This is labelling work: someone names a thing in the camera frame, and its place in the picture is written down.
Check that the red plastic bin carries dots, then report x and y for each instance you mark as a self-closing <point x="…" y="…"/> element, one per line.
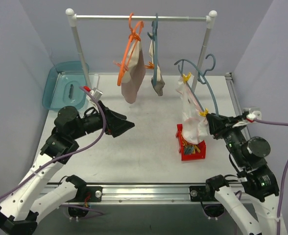
<point x="197" y="156"/>

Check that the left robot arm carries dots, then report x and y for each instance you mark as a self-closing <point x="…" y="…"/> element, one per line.
<point x="23" y="209"/>

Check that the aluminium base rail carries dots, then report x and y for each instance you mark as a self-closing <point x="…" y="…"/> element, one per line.
<point x="146" y="193"/>

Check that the beige brown underwear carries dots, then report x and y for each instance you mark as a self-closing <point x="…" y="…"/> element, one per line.
<point x="133" y="78"/>

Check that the orange plastic hanger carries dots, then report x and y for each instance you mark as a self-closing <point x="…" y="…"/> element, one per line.
<point x="133" y="39"/>

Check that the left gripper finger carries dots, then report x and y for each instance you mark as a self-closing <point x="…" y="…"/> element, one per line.
<point x="119" y="127"/>
<point x="112" y="115"/>

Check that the white clothes rack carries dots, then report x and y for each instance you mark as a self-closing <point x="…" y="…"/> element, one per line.
<point x="73" y="18"/>

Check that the colourful clothespins pile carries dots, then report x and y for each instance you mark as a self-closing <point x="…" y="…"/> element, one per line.
<point x="189" y="148"/>

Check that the teal plastic basin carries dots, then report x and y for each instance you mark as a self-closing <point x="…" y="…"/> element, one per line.
<point x="63" y="86"/>

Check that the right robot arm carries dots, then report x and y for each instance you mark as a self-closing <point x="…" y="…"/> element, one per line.
<point x="258" y="181"/>

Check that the yellow clothespin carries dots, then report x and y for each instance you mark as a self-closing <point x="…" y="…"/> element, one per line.
<point x="204" y="113"/>
<point x="186" y="78"/>

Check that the orange clothespin on blue hanger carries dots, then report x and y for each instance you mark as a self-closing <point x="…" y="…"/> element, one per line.
<point x="150" y="66"/>

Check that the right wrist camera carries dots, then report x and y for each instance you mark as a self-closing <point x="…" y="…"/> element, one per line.
<point x="249" y="116"/>

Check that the grey beige underwear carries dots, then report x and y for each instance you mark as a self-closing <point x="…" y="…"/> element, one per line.
<point x="160" y="82"/>

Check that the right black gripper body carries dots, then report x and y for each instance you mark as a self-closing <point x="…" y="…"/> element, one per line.
<point x="222" y="129"/>

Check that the white pink-trimmed underwear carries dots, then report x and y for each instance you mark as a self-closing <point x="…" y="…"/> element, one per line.
<point x="195" y="127"/>

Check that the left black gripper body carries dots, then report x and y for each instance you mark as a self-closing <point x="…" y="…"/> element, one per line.
<point x="108" y="120"/>

